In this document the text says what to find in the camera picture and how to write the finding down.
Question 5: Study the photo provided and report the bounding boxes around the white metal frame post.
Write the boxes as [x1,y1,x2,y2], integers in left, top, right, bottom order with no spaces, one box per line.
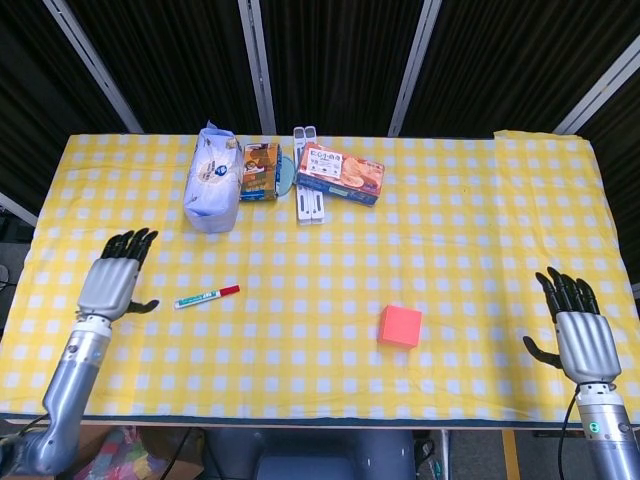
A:
[42,0,145,134]
[238,0,278,135]
[552,47,640,136]
[388,0,444,137]
[0,192,39,227]

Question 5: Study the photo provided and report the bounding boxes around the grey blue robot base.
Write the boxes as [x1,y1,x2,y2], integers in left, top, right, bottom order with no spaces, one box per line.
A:
[207,428,419,480]

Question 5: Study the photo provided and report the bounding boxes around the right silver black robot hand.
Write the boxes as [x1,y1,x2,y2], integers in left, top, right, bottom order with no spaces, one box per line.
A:
[522,266,624,387]

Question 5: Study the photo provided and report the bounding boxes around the teal round lid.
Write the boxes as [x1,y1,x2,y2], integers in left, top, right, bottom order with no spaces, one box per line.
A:
[277,154,297,197]

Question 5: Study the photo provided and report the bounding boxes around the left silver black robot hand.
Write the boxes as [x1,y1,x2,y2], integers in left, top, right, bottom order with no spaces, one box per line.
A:
[74,227,161,324]

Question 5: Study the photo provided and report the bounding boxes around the pale blue paper bag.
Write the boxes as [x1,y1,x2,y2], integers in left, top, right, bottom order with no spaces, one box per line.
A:
[182,119,240,235]

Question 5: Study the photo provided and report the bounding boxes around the white plastic strip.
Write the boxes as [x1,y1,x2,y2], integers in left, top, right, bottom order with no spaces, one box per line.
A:
[292,125,314,226]
[303,125,327,225]

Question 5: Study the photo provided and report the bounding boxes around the white marker with red cap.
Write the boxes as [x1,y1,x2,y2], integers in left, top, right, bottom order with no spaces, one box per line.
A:
[173,284,242,311]

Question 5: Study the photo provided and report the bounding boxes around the pink cube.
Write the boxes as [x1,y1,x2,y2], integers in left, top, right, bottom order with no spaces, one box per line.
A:
[377,304,424,349]

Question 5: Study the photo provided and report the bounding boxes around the small orange blue carton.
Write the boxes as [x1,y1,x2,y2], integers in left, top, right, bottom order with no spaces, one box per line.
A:
[238,142,283,203]

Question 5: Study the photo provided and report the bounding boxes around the long orange blue biscuit box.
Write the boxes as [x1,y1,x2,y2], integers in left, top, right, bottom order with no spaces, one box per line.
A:
[294,142,386,208]

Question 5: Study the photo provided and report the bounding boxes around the colourful patterned bag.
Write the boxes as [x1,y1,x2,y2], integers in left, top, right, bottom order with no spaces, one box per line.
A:
[79,426,154,480]

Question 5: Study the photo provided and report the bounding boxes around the yellow white checkered tablecloth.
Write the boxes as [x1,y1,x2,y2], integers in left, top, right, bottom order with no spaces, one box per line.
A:
[0,128,640,419]

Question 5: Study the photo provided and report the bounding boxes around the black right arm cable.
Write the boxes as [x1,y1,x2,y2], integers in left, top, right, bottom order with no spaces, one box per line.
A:
[556,394,581,480]

